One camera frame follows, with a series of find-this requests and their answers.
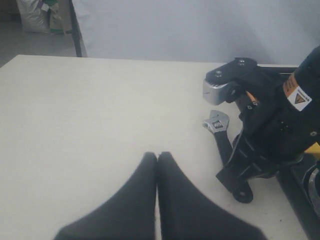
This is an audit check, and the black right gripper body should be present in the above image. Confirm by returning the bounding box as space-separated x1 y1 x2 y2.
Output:
231 74 310 178

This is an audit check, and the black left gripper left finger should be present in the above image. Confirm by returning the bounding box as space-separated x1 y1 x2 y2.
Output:
55 152 157 240

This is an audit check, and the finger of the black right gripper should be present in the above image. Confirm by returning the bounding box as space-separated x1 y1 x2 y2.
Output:
216 159 265 193

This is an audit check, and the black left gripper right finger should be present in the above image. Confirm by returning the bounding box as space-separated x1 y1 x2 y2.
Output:
157 152 266 240

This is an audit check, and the adjustable wrench black handle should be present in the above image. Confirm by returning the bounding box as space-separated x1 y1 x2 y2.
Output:
201 109 254 204

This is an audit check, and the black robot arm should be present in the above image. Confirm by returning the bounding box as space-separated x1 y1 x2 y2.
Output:
56 47 320 240

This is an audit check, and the black plastic tool case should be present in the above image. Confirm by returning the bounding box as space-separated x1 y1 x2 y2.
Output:
257 63 320 240

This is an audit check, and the yellow tape measure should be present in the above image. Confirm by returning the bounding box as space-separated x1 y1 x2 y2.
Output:
304 142 320 161

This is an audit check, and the white sack in background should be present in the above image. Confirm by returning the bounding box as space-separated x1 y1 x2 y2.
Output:
16 0 50 33

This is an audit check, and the black metal frame post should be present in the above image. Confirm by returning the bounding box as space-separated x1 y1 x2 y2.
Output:
68 0 82 58

